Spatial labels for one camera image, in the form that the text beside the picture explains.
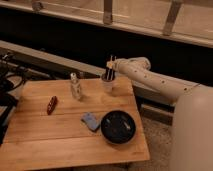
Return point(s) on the metal window bracket middle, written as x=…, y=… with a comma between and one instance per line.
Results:
x=107, y=16

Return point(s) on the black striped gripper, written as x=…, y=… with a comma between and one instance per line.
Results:
x=110, y=65

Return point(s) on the translucent ceramic cup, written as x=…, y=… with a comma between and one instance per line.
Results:
x=107, y=83

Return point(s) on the clear glass bottle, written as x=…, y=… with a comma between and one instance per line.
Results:
x=75, y=86

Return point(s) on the metal window bracket left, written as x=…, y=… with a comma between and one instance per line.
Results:
x=36, y=5

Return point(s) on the metal window bracket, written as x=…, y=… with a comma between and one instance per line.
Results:
x=172, y=16
x=107, y=16
x=36, y=5

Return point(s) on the metal window bracket right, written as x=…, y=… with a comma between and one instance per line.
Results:
x=172, y=16

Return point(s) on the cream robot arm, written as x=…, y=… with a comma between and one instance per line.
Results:
x=192, y=125

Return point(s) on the black ceramic bowl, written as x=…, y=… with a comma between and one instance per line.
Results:
x=118, y=127

